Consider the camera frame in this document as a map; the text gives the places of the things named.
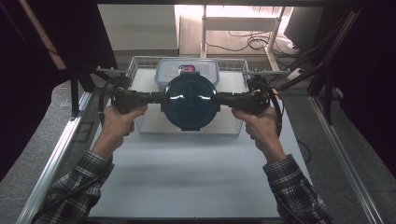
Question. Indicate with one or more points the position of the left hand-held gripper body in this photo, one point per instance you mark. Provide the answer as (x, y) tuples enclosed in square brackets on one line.
[(126, 98)]

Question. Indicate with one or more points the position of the person's left hand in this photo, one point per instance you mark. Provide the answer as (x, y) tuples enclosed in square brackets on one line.
[(116, 127)]

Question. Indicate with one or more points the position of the black metal stand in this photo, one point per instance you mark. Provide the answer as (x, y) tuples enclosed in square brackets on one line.
[(327, 93), (74, 93)]

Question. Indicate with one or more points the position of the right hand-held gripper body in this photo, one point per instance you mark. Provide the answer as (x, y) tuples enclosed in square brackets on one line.
[(253, 101)]

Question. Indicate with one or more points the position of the dark round lidded food container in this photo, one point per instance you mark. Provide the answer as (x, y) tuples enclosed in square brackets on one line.
[(190, 105)]

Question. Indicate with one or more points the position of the clear rectangular lidded food container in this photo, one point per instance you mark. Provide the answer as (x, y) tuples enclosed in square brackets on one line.
[(169, 70)]

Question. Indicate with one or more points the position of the white cabinet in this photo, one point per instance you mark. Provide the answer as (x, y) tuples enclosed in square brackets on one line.
[(140, 26)]

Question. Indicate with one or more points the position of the white power strip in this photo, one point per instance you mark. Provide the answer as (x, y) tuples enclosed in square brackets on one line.
[(294, 74)]

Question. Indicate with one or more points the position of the white desk frame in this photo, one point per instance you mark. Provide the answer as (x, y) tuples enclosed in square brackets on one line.
[(239, 23)]

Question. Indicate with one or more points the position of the person's right hand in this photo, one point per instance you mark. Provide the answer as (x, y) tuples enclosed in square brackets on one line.
[(264, 130)]

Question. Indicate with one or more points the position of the white table mat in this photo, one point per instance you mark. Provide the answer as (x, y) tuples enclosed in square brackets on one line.
[(193, 174)]

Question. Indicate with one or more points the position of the aluminium rail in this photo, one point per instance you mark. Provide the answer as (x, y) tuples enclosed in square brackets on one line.
[(54, 158), (342, 155)]

